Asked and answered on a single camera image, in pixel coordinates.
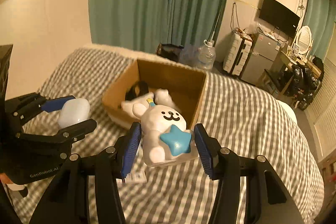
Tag white earbuds case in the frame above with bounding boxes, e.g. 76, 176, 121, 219
58, 98, 91, 128

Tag white tube purple label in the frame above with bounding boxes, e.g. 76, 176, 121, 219
122, 170, 147, 184

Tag white bunny toy blue star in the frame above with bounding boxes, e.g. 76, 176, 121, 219
121, 89, 199, 167

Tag black round jar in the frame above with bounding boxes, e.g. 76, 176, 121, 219
125, 81, 149, 101

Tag person's left hand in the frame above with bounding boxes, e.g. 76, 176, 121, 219
0, 173, 13, 185

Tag grey checkered bed sheet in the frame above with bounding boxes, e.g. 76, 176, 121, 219
10, 47, 325, 224

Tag black garbage bags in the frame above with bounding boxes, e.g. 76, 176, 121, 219
284, 56, 324, 110

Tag brown cardboard box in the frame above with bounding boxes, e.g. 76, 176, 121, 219
102, 59, 206, 129

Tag dark bag beside bed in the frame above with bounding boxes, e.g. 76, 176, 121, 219
156, 43, 184, 62

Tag silver mini fridge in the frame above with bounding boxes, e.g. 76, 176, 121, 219
240, 32, 281, 86

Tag large clear water bottle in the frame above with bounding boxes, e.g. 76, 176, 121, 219
195, 40, 216, 71

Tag white suitcase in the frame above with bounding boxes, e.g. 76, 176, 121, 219
223, 31, 253, 76

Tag white oval vanity mirror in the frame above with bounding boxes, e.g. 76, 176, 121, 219
292, 26, 313, 56

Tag black wall television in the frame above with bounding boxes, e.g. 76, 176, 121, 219
259, 0, 300, 38

